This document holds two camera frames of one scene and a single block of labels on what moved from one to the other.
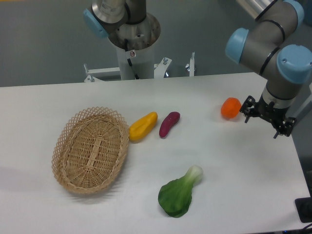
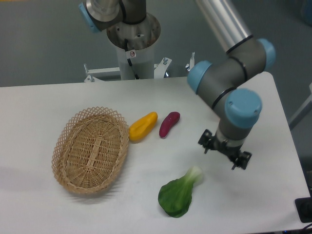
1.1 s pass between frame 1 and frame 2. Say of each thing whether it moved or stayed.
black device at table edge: stayed
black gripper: moved
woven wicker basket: stayed
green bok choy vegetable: stayed
